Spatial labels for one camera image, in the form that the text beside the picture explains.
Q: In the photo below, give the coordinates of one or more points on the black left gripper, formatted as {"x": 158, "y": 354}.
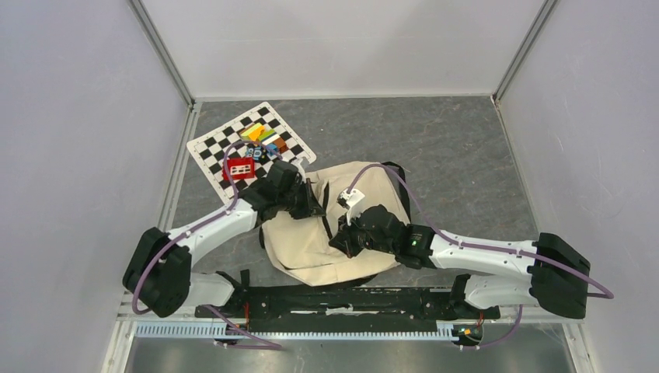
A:
{"x": 310, "y": 207}

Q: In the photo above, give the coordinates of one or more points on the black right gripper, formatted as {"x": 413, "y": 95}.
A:
{"x": 343, "y": 240}

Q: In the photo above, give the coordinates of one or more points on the beige canvas backpack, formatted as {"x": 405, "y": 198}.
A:
{"x": 300, "y": 248}

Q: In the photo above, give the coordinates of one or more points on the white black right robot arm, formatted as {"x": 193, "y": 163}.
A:
{"x": 547, "y": 272}

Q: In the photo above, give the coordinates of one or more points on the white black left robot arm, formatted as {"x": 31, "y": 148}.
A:
{"x": 159, "y": 275}

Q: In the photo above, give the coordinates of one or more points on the brown block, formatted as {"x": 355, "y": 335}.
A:
{"x": 280, "y": 144}

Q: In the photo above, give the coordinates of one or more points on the blue cube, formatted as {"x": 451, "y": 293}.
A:
{"x": 272, "y": 150}

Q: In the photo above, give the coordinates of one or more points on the red plastic block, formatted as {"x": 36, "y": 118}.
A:
{"x": 239, "y": 169}

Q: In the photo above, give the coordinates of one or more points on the orange block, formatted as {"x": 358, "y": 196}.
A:
{"x": 259, "y": 134}

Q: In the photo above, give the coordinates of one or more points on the black white chessboard mat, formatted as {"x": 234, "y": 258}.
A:
{"x": 208, "y": 150}

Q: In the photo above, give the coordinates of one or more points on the green yellow block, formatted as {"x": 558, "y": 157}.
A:
{"x": 244, "y": 134}

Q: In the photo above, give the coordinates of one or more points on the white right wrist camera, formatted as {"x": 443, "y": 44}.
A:
{"x": 353, "y": 201}

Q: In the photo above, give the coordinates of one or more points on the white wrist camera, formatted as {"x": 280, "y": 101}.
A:
{"x": 353, "y": 201}
{"x": 301, "y": 164}

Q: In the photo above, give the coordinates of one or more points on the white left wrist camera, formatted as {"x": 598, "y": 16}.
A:
{"x": 301, "y": 164}

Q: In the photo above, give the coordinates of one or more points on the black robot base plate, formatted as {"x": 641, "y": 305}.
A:
{"x": 348, "y": 308}

